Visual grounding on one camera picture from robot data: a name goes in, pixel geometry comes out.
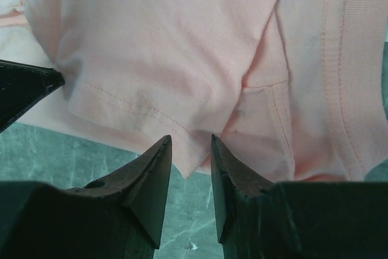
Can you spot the pink t shirt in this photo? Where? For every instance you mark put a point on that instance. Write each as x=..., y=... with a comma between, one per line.
x=292, y=87

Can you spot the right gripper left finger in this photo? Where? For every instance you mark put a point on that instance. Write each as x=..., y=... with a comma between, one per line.
x=119, y=215

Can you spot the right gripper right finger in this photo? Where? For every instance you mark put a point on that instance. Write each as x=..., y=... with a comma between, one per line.
x=256, y=218

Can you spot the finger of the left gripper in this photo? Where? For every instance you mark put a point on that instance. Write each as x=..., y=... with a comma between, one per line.
x=23, y=86

